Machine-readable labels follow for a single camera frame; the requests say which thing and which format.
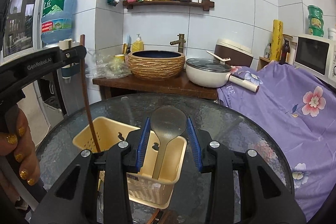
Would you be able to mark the wooden sink counter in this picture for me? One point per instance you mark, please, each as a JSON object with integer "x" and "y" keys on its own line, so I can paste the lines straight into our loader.
{"x": 157, "y": 86}

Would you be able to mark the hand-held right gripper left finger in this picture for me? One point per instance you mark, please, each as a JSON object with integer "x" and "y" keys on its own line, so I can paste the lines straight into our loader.
{"x": 143, "y": 145}

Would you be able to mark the clear plastic bags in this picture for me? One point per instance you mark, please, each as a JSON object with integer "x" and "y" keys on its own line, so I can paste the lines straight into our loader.
{"x": 105, "y": 66}

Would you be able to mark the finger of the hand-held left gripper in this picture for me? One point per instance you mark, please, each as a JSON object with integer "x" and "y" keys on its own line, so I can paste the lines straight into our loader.
{"x": 73, "y": 54}

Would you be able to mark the brown wooden chopstick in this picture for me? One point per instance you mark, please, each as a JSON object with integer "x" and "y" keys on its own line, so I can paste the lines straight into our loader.
{"x": 90, "y": 113}

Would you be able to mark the translucent rice spoon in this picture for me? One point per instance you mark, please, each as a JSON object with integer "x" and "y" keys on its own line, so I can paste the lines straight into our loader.
{"x": 168, "y": 121}

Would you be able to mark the woven pattern sink basin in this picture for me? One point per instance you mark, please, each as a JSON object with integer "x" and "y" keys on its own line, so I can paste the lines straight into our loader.
{"x": 155, "y": 67}

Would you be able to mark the green instant noodle bowl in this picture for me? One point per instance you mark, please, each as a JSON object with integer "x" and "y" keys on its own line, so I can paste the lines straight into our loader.
{"x": 316, "y": 32}
{"x": 316, "y": 22}
{"x": 316, "y": 11}

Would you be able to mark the blue water jug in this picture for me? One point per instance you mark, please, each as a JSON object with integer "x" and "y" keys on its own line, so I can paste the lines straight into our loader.
{"x": 57, "y": 11}

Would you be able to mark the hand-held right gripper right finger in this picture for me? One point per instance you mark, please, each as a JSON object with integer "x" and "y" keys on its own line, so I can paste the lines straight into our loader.
{"x": 194, "y": 148}

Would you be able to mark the yellow soap pump bottle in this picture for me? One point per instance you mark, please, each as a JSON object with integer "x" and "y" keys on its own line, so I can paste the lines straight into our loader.
{"x": 137, "y": 45}

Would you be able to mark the person's left hand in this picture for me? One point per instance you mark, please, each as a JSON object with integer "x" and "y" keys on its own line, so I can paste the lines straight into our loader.
{"x": 23, "y": 145}

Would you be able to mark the white jar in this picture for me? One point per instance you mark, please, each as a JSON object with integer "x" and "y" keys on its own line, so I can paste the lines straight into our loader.
{"x": 332, "y": 33}

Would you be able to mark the yellow cup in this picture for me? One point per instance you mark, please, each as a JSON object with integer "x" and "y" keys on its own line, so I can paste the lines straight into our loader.
{"x": 120, "y": 58}

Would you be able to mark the yellow wrap roll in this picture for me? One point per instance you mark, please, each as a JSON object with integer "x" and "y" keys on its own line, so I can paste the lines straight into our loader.
{"x": 277, "y": 40}

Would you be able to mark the white microwave oven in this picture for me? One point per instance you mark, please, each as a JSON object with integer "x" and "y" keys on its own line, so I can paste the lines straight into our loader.
{"x": 309, "y": 53}

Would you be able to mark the brown and white rice cooker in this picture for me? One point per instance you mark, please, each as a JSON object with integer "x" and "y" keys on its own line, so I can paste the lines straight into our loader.
{"x": 236, "y": 52}

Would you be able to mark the window with metal frame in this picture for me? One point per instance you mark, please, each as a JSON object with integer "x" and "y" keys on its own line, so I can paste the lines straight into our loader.
{"x": 23, "y": 8}

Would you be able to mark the wooden storage box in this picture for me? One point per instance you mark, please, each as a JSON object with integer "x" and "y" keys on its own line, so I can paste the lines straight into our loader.
{"x": 262, "y": 62}

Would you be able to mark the small clear bottle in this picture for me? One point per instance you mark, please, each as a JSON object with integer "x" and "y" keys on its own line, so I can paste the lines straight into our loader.
{"x": 267, "y": 52}

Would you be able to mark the white rice paddle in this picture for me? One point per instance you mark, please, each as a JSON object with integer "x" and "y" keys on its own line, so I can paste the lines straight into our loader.
{"x": 218, "y": 56}

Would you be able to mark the purple floral cloth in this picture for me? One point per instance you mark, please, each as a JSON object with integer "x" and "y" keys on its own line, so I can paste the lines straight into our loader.
{"x": 283, "y": 113}

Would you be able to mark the white cooking pot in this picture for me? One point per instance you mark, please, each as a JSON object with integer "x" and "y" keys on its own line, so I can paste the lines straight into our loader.
{"x": 204, "y": 77}

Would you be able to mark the glass pot lid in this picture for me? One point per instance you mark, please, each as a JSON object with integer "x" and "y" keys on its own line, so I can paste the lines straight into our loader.
{"x": 204, "y": 65}

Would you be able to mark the beige plastic utensil holder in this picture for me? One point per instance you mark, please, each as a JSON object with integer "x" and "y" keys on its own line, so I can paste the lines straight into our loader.
{"x": 110, "y": 129}

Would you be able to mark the brown glass bottle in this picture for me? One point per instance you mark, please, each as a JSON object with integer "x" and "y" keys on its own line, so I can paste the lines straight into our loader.
{"x": 284, "y": 53}

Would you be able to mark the white paper cup tube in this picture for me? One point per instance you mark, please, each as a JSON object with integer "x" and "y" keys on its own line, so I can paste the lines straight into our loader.
{"x": 64, "y": 44}

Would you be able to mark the bronze bamboo style faucet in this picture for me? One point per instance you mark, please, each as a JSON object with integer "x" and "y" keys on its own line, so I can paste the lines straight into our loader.
{"x": 180, "y": 43}

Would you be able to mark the water dispenser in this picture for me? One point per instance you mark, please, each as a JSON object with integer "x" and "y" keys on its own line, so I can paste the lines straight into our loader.
{"x": 52, "y": 98}

